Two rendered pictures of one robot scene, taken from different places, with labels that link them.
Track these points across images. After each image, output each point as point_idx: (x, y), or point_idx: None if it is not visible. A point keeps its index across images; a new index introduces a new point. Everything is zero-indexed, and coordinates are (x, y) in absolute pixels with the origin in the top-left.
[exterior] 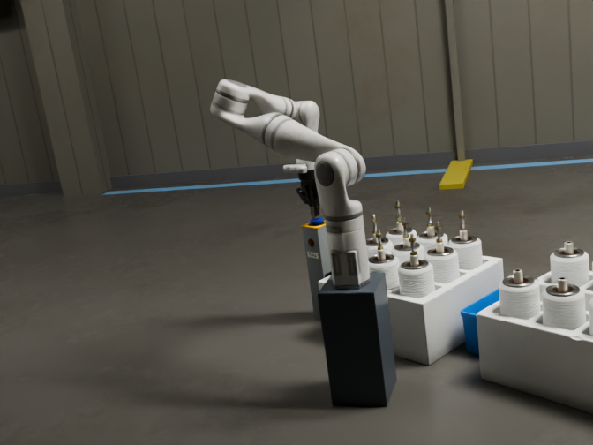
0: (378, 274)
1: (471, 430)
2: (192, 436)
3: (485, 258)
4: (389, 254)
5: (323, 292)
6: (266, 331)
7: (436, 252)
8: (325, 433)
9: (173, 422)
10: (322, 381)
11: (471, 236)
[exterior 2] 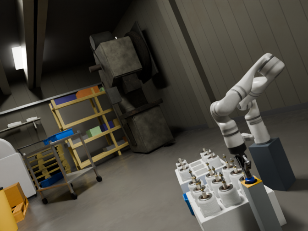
0: (250, 146)
1: (255, 170)
2: None
3: (189, 194)
4: (231, 173)
5: (276, 137)
6: None
7: (213, 174)
8: (302, 170)
9: None
10: (297, 190)
11: (189, 183)
